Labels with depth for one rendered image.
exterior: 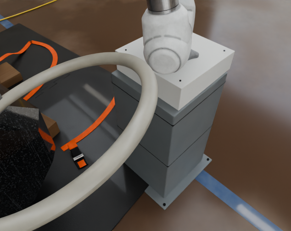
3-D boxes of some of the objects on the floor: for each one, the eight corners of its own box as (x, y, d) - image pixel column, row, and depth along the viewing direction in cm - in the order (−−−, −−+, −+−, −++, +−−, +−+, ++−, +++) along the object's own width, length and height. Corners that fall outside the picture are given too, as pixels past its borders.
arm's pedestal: (159, 122, 211) (165, 31, 151) (211, 160, 188) (243, 71, 128) (111, 161, 188) (95, 72, 127) (164, 210, 164) (175, 130, 104)
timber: (60, 131, 203) (56, 121, 194) (48, 142, 196) (43, 132, 187) (33, 115, 214) (28, 105, 205) (21, 124, 207) (15, 114, 198)
